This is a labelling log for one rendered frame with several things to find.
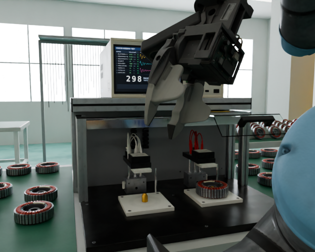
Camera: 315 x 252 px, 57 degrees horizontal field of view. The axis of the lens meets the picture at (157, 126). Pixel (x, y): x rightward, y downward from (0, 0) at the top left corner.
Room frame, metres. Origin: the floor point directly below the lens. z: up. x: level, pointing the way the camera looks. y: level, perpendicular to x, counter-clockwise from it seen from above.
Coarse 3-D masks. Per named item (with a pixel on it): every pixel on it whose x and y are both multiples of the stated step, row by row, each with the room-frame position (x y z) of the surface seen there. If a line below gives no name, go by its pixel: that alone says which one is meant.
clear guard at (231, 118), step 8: (216, 112) 1.00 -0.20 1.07; (224, 112) 1.00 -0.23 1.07; (232, 112) 1.00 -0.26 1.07; (240, 112) 1.00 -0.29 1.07; (248, 112) 1.00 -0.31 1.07; (256, 112) 1.00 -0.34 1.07; (264, 112) 1.00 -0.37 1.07; (216, 120) 0.86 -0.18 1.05; (224, 120) 0.87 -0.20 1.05; (232, 120) 0.87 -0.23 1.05; (280, 120) 0.92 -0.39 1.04; (224, 128) 0.84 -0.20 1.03; (232, 128) 0.85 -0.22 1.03; (240, 128) 0.86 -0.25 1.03; (248, 128) 0.86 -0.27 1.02; (256, 128) 0.87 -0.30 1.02; (264, 128) 0.88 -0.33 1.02; (272, 128) 0.89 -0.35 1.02; (280, 128) 0.89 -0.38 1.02; (288, 128) 0.90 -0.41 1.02; (224, 136) 0.82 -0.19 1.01
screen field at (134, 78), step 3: (126, 75) 1.03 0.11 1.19; (129, 75) 1.03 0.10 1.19; (132, 75) 1.04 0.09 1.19; (135, 75) 1.04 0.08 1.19; (138, 75) 1.04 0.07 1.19; (141, 75) 1.04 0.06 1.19; (126, 78) 1.03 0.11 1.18; (129, 78) 1.03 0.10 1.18; (132, 78) 1.03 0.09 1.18; (135, 78) 1.04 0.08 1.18; (138, 78) 1.04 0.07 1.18; (141, 78) 1.04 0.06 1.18; (126, 81) 1.03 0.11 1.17; (129, 81) 1.03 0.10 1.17; (132, 81) 1.04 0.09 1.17; (135, 81) 1.04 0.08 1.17; (138, 81) 1.04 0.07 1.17; (141, 81) 1.04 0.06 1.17
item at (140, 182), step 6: (126, 180) 1.02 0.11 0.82; (132, 180) 1.03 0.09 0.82; (138, 180) 1.03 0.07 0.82; (144, 180) 1.04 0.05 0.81; (126, 186) 1.02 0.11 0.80; (132, 186) 1.03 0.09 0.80; (138, 186) 1.03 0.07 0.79; (144, 186) 1.04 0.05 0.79; (126, 192) 1.02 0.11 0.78; (132, 192) 1.03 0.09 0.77; (138, 192) 1.03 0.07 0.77
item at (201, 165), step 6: (192, 150) 1.07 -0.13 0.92; (198, 150) 1.06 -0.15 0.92; (204, 150) 1.06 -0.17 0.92; (210, 150) 1.06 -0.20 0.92; (186, 156) 1.11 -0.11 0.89; (192, 156) 1.06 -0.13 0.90; (198, 156) 1.02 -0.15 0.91; (204, 156) 1.03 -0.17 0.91; (210, 156) 1.03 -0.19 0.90; (198, 162) 1.02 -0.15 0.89; (204, 162) 1.03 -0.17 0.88; (210, 162) 1.03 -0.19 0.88; (198, 168) 1.13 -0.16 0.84
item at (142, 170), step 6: (126, 156) 1.06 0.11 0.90; (132, 156) 0.95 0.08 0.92; (138, 156) 0.96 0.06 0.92; (144, 156) 0.96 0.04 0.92; (126, 162) 1.02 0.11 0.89; (132, 162) 0.95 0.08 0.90; (138, 162) 0.96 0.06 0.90; (144, 162) 0.96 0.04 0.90; (150, 162) 0.97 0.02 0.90; (132, 168) 0.95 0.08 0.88; (138, 168) 0.95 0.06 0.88; (144, 168) 0.95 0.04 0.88; (150, 168) 0.95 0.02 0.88
